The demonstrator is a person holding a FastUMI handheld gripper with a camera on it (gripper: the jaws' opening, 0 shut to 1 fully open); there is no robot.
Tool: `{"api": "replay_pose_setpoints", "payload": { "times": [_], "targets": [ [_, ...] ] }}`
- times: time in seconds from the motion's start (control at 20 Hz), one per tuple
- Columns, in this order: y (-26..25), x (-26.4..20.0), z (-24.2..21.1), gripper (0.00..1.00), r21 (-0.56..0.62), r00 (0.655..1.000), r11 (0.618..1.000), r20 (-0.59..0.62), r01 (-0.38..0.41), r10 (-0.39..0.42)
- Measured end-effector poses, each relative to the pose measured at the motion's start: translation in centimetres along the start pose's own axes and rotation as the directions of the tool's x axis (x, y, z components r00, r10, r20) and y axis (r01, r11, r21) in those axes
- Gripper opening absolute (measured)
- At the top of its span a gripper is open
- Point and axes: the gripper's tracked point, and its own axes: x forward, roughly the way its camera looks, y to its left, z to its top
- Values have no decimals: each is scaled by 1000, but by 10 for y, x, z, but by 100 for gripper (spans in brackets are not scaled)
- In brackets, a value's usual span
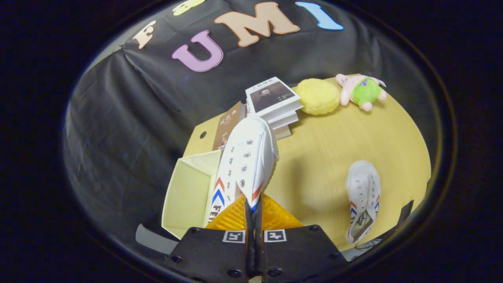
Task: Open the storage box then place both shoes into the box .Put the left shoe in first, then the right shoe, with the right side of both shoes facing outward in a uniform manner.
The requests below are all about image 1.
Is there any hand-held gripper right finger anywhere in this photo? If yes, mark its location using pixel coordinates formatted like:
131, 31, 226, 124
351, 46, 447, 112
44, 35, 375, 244
253, 193, 349, 283

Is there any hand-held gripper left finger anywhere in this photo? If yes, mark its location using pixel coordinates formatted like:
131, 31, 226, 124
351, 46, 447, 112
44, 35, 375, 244
167, 195, 254, 283

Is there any grey fabric storage box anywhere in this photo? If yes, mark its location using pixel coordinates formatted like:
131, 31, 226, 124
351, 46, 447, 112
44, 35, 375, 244
136, 149, 223, 254

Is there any white canvas shoe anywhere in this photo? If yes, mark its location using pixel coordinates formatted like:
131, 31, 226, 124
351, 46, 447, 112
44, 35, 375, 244
207, 116, 280, 227
345, 160, 381, 245

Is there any brown book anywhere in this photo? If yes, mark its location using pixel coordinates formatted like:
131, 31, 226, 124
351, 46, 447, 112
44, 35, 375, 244
212, 101, 247, 152

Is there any yellow round plush cushion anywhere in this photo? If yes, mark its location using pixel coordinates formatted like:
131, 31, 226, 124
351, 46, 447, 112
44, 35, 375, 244
294, 78, 341, 116

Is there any white book with portrait cover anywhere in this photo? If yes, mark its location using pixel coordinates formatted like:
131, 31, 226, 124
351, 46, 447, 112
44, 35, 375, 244
245, 77, 304, 119

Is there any black backdrop cloth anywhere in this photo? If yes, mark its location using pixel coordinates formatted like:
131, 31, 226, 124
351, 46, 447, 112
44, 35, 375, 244
63, 0, 437, 252

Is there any pink and green plush toy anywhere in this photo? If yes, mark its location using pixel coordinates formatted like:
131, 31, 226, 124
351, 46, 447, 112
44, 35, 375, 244
336, 74, 388, 112

